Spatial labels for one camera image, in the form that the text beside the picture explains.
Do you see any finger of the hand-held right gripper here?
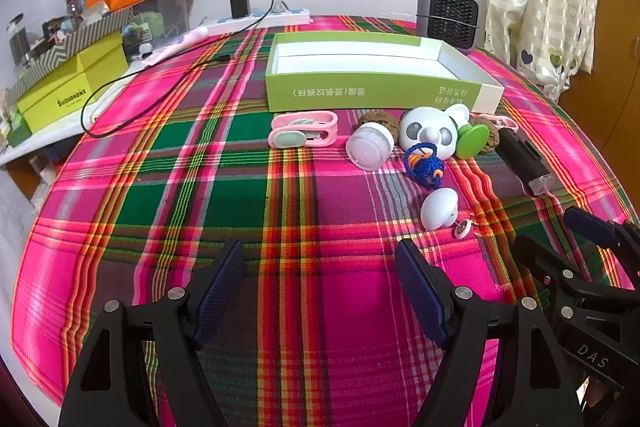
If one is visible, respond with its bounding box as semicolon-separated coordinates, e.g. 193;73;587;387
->
515;234;585;303
565;206;640;278

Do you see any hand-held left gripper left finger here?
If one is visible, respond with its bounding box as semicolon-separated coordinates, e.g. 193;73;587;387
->
59;239;247;427

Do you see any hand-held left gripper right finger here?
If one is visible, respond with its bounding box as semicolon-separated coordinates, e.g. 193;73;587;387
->
395;239;585;427

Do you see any white mushroom-shaped suction hook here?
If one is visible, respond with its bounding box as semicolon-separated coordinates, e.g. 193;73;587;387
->
420;188;475;239

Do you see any black handheld device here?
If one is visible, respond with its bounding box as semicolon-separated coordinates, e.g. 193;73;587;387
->
498;129;556;196

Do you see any blue orange knotted cord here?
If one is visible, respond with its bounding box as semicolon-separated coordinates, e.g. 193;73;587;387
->
404;142;445;188

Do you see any brown walnut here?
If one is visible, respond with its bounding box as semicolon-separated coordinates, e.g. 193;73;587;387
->
472;116;502;154
357;109;401;142

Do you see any translucent white round jar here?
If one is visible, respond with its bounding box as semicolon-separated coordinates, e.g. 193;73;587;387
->
346;123;396;171

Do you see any white panda toy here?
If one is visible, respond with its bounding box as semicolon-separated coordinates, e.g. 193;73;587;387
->
399;106;458;159

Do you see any pink clip with grey pad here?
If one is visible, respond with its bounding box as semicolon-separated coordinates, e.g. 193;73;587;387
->
267;111;340;149

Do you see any green white cardboard box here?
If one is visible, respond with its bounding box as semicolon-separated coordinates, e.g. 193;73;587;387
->
265;32;505;114

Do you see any pink green plaid tablecloth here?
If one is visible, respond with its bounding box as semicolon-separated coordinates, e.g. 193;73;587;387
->
10;14;633;427

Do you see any wooden cabinet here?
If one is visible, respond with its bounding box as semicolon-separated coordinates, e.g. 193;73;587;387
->
557;0;640;188

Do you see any grey black desk heater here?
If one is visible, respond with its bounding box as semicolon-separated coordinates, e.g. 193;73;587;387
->
416;0;482;52

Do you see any yellow-green cardboard box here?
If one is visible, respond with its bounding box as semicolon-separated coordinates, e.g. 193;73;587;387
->
16;31;131;134

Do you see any pink white wand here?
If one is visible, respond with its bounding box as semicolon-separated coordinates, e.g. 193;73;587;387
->
142;28;207;66

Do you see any white blue power strip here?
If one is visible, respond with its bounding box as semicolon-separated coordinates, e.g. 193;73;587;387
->
202;8;311;35

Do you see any grey zigzag striped box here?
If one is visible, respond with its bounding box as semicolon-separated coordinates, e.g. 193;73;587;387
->
5;4;136;105

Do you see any dark glass jar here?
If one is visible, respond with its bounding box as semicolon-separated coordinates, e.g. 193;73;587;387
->
6;14;28;68

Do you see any black charger cable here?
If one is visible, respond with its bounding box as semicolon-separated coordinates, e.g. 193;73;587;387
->
82;0;275;138

